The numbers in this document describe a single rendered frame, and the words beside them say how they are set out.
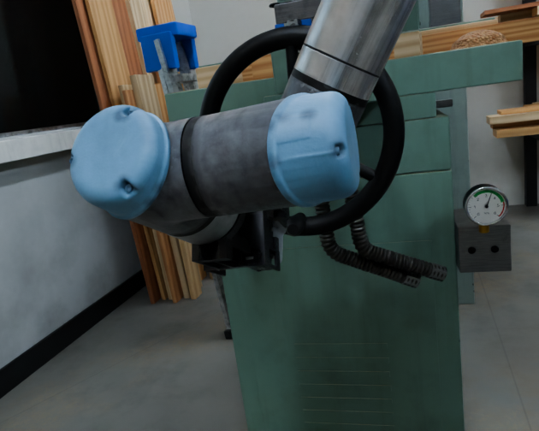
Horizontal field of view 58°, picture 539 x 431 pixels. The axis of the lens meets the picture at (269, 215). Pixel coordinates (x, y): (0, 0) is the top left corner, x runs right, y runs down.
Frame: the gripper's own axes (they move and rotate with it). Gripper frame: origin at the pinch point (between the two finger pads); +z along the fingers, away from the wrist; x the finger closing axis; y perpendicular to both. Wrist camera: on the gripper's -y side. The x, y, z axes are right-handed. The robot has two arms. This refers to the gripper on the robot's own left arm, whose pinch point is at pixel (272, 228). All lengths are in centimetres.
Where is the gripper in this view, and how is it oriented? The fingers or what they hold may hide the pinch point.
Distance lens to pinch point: 65.1
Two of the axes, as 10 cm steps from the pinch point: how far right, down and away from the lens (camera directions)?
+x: 9.4, -1.2, -3.1
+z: 3.3, 2.3, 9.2
